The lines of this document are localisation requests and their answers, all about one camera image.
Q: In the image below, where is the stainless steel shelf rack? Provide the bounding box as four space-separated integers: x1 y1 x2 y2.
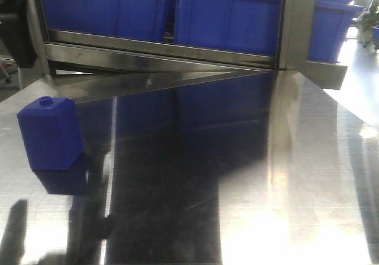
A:
17 0 348 106

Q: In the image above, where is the blue bottle part on table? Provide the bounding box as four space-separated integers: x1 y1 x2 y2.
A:
17 96 83 171

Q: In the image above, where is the blue bin lower right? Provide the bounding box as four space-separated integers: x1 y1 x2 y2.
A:
174 0 364 63

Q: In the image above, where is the blue bin lower left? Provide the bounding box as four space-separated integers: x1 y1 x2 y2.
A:
41 0 168 41

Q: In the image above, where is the green potted plant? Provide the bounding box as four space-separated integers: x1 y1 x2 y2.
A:
354 0 378 47

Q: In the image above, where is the small blue bin on cart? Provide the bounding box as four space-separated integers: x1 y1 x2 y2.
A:
371 25 379 41

